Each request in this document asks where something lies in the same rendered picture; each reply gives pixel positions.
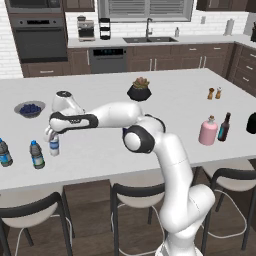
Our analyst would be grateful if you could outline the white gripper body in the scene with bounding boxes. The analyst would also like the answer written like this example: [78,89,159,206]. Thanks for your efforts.
[43,125,61,143]

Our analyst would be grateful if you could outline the clear plastic bottle white label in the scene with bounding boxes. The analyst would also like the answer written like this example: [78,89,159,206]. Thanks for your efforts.
[49,133,61,157]

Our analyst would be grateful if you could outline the plastic bottle green label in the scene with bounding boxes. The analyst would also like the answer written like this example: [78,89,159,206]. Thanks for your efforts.
[29,139,46,170]

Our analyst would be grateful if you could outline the blueberries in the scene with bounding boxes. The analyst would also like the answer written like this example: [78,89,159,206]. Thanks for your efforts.
[19,103,43,116]

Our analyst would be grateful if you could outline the grey bowl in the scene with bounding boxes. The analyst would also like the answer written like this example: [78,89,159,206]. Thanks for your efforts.
[13,100,47,119]

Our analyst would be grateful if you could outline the plastic bottle blue label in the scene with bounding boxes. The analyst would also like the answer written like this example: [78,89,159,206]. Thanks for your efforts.
[0,138,14,168]

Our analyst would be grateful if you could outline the brown drawer under oven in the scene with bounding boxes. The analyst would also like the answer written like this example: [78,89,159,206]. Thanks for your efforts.
[20,61,72,79]

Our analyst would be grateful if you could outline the black stool with white seat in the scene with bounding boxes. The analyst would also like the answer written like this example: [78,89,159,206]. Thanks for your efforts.
[199,159,256,252]
[109,180,168,256]
[0,190,74,256]

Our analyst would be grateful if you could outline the grey dishwasher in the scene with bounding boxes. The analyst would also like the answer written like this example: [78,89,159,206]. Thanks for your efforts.
[88,46,128,75]

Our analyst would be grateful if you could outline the succulent plant in black pot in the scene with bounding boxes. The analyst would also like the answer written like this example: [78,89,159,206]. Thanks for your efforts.
[126,76,153,102]

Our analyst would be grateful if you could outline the silver coffee machine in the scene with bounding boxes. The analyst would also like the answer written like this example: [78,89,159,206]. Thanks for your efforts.
[76,15,96,43]

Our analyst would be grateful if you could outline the black tiered stand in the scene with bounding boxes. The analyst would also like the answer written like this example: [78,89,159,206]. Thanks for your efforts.
[98,17,112,41]

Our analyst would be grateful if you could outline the black microwave oven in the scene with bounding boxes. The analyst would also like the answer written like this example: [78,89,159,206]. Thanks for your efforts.
[4,0,64,14]

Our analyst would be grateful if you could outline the brown upper cupboard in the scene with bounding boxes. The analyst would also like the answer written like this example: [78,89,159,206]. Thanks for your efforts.
[62,0,98,13]

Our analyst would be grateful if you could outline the steel sink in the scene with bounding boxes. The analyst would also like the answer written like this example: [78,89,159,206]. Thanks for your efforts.
[122,36,179,44]

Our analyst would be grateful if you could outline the brown lower cupboard run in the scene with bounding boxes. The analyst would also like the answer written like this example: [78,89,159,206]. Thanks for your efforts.
[67,42,236,76]

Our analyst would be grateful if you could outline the dark tap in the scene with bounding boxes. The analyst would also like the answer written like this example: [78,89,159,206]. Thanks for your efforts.
[144,17,154,39]

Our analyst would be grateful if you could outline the window with blinds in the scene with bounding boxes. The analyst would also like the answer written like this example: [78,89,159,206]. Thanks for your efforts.
[97,0,195,23]

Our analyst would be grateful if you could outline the pink glass bottle with cork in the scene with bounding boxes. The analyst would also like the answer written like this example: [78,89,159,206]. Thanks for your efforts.
[198,115,219,147]

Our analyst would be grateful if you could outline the dark brown glass bottle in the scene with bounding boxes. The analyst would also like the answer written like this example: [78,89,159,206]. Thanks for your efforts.
[217,112,232,142]

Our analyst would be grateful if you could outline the black rounded object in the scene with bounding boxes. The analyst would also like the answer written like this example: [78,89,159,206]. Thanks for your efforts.
[245,112,256,135]

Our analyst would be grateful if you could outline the brown side cupboard run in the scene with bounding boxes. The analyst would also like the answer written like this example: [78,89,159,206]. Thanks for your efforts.
[227,43,256,98]

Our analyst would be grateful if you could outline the white paper towel roll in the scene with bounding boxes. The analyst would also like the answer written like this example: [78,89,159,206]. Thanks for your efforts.
[223,18,235,37]

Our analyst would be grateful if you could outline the brown upper cupboards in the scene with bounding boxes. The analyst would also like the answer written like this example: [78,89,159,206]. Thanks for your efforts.
[195,0,256,14]

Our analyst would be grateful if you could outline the black wall oven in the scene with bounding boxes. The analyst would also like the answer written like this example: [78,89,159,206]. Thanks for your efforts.
[8,13,69,64]

